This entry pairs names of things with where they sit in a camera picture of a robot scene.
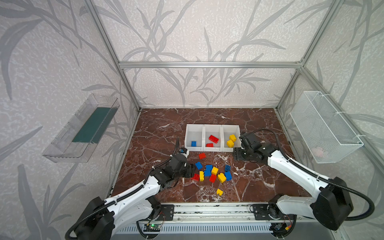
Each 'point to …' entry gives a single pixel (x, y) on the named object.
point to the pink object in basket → (318, 151)
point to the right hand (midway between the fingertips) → (237, 149)
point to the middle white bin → (215, 130)
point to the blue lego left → (198, 165)
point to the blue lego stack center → (207, 172)
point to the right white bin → (227, 130)
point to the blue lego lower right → (228, 175)
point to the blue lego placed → (193, 143)
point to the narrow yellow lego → (201, 176)
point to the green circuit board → (152, 227)
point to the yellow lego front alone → (219, 192)
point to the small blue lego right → (227, 168)
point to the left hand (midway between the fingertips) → (194, 163)
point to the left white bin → (194, 137)
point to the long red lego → (196, 177)
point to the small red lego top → (202, 156)
